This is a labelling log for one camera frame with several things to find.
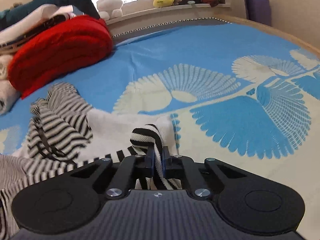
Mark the black white striped hoodie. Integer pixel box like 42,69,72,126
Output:
0,82,182,238

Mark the cream folded quilt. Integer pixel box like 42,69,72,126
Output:
0,55,21,115

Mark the red folded blanket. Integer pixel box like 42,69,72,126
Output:
7,15,114,99

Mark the white plush toy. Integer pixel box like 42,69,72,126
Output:
97,0,123,20

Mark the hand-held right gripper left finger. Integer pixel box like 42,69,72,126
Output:
71,146,157,200

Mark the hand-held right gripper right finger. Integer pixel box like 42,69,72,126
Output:
161,146,247,200

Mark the white folded blanket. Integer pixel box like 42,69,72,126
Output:
0,4,73,46

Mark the purple board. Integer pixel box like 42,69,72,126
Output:
244,0,272,27

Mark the dark star-print folded blanket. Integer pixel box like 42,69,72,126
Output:
25,12,75,38

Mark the wooden bed frame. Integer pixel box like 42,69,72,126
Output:
215,14,320,60

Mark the blue shark plush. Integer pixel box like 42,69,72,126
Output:
0,0,108,30

